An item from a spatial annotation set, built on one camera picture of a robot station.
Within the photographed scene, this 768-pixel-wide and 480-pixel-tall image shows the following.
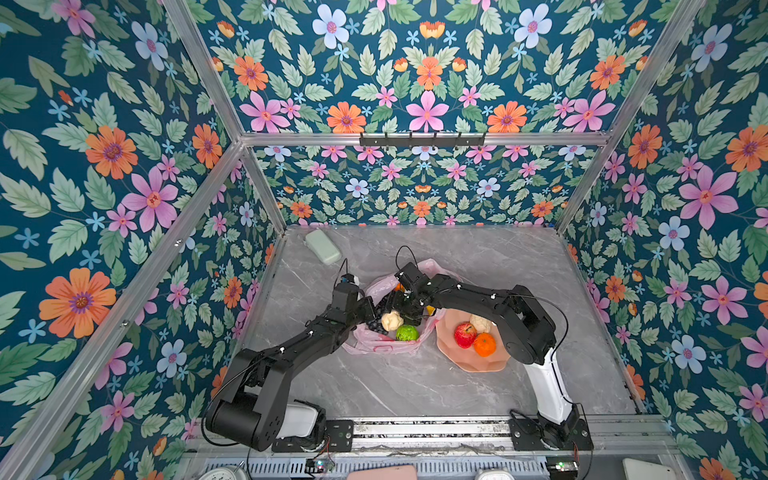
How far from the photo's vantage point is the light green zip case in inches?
43.0

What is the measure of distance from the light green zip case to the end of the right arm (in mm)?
345

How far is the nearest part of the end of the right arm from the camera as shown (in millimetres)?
707

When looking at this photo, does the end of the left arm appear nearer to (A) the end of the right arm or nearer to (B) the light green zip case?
(A) the end of the right arm
